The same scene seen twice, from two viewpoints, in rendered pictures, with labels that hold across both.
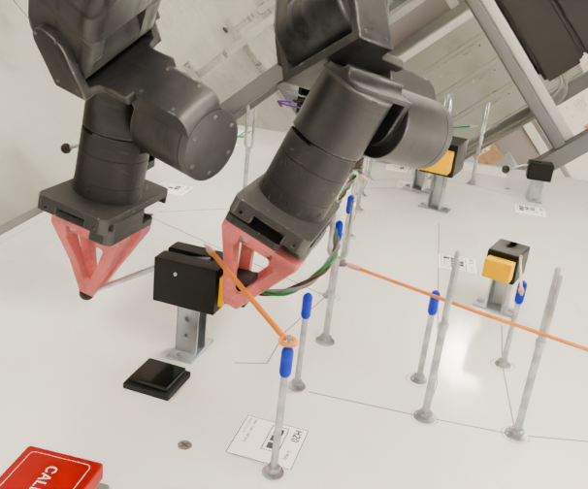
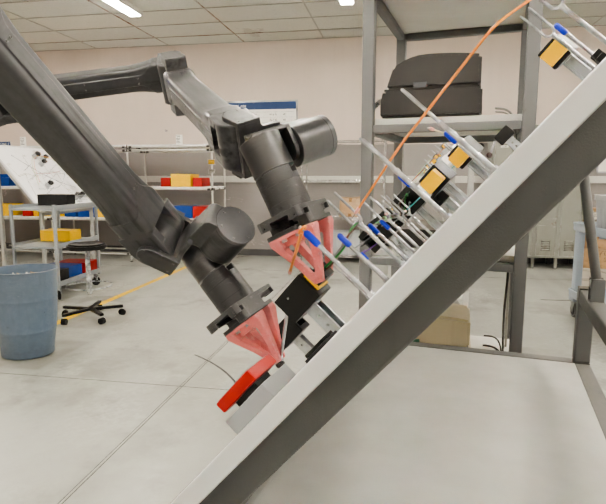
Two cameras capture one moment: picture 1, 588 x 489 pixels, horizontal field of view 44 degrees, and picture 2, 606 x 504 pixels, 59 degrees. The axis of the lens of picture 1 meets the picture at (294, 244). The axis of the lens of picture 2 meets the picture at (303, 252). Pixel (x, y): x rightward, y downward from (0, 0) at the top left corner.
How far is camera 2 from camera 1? 0.37 m
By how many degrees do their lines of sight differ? 32
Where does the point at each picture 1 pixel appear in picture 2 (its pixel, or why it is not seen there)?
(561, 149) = (523, 124)
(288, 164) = (265, 194)
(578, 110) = not seen: outside the picture
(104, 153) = (213, 283)
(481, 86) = not seen: hidden behind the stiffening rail
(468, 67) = not seen: hidden behind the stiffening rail
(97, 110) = (194, 269)
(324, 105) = (249, 157)
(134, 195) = (245, 290)
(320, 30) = (230, 143)
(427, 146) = (319, 131)
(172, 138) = (215, 236)
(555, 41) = (459, 96)
